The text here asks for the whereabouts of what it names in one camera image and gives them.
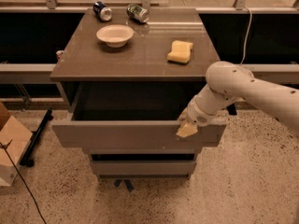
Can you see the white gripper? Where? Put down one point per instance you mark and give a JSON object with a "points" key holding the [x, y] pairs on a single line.
{"points": [[195, 116]]}

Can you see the grey top drawer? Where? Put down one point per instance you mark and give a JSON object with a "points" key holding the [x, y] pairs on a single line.
{"points": [[133, 115]]}

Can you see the grey drawer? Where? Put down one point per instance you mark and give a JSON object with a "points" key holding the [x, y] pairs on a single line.
{"points": [[133, 115], [144, 168], [141, 151]]}

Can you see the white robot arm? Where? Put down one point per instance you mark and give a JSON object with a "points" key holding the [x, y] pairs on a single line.
{"points": [[225, 83]]}

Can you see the grey drawer cabinet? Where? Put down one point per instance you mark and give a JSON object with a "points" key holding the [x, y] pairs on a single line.
{"points": [[143, 58]]}

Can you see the grey middle drawer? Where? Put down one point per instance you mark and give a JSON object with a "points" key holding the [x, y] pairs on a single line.
{"points": [[141, 151]]}

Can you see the grey bottom drawer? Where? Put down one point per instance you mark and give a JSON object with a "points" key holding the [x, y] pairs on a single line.
{"points": [[144, 168]]}

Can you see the yellow sponge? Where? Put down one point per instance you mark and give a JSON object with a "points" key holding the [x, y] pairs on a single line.
{"points": [[180, 52]]}

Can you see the white bowl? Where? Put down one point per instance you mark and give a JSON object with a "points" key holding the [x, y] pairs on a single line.
{"points": [[115, 36]]}

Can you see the green soda can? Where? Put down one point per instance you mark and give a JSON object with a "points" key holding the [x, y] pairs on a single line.
{"points": [[138, 13]]}

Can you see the blue soda can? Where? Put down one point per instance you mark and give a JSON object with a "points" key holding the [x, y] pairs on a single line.
{"points": [[103, 12]]}

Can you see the small can behind cabinet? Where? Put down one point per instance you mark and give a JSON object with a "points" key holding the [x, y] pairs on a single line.
{"points": [[59, 54]]}

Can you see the black stand leg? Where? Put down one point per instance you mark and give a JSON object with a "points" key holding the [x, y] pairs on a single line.
{"points": [[26, 159]]}

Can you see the cardboard box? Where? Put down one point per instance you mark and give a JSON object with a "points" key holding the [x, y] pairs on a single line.
{"points": [[15, 137]]}

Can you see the black bracket under rail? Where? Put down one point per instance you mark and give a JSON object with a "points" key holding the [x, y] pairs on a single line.
{"points": [[231, 110]]}

